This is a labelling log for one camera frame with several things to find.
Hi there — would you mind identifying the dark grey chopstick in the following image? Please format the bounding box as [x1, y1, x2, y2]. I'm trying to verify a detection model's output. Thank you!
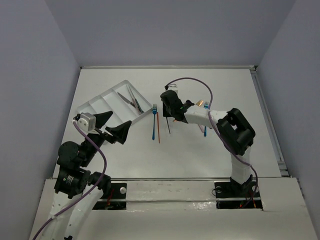
[165, 117, 171, 134]

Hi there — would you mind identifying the orange chopstick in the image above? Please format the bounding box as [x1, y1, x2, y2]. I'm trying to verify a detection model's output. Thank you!
[156, 112, 161, 144]

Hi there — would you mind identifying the blue fork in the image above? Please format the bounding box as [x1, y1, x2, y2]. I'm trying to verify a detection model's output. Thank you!
[203, 101, 209, 137]
[152, 104, 158, 141]

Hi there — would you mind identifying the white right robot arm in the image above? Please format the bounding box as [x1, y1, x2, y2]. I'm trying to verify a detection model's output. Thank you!
[160, 90, 256, 197]

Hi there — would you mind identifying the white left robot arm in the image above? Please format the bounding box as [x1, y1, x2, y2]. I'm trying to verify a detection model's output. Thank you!
[33, 111, 132, 240]

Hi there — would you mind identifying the gold spoon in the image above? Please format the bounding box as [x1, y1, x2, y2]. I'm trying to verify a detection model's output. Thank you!
[173, 99, 205, 124]

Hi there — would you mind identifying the white cutlery tray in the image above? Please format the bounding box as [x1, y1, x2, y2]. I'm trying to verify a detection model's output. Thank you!
[76, 80, 152, 127]

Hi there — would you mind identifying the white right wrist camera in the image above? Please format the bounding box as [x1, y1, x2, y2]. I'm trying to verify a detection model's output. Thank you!
[164, 83, 178, 93]

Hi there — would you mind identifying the dark handled knife in tray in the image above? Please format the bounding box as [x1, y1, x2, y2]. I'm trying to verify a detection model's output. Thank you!
[117, 92, 143, 114]

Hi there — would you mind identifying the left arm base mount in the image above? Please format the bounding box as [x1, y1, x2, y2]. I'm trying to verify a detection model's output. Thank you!
[93, 181, 128, 210]

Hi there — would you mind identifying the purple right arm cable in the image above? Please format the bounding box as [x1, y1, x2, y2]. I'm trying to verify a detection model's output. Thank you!
[164, 77, 258, 201]

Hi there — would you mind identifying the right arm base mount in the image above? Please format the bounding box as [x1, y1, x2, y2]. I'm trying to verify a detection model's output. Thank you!
[211, 181, 263, 210]

